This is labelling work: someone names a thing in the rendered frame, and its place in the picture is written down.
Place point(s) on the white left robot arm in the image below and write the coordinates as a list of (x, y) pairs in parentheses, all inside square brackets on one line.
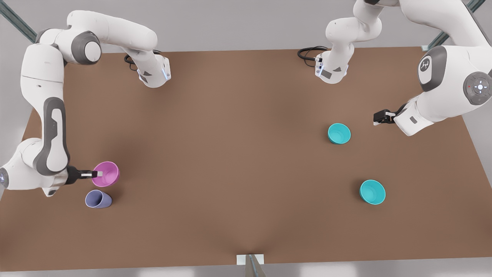
[(449, 80)]

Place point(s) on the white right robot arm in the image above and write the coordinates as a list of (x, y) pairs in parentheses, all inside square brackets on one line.
[(42, 88)]

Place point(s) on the pink bowl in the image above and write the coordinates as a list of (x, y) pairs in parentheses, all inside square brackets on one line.
[(107, 175)]

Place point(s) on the blue-purple bowl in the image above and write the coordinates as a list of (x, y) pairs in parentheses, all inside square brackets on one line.
[(98, 200)]

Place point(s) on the teal bowl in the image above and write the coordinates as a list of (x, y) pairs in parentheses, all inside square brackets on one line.
[(339, 133), (372, 191)]

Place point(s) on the silver frame post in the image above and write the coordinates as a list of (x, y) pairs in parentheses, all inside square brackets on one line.
[(17, 21), (251, 265), (447, 32)]

